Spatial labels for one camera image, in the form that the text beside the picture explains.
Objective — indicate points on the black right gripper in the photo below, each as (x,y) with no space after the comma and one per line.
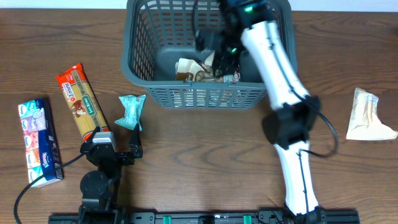
(230,63)

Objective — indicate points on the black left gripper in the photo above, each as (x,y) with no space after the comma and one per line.
(135,149)

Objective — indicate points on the brown white snack packet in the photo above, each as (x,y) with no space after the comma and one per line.
(233,78)

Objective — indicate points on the teal snack wrapper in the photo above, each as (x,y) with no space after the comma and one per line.
(133,109)

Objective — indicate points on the red spaghetti packet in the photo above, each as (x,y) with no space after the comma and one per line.
(81,101)

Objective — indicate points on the blue Kleenex tissue multipack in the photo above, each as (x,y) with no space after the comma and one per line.
(41,147)

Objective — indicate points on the beige brown snack bag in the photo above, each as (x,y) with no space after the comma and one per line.
(364,124)

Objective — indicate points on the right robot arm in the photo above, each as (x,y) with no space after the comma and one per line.
(266,33)

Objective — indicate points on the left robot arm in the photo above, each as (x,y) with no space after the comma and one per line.
(100,187)

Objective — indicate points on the grey plastic lattice basket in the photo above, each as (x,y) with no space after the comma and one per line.
(158,34)

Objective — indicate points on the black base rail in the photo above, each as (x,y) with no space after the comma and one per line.
(264,216)

